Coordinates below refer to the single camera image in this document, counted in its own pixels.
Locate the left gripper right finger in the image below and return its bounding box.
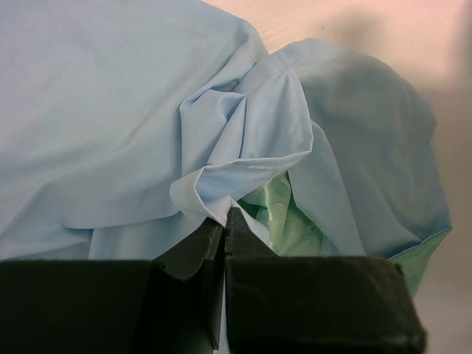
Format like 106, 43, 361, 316
225, 208, 427, 353

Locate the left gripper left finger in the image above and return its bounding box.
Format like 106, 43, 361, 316
1, 220, 224, 353

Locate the green and blue pillowcase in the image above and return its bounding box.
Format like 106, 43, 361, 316
0, 0, 454, 354

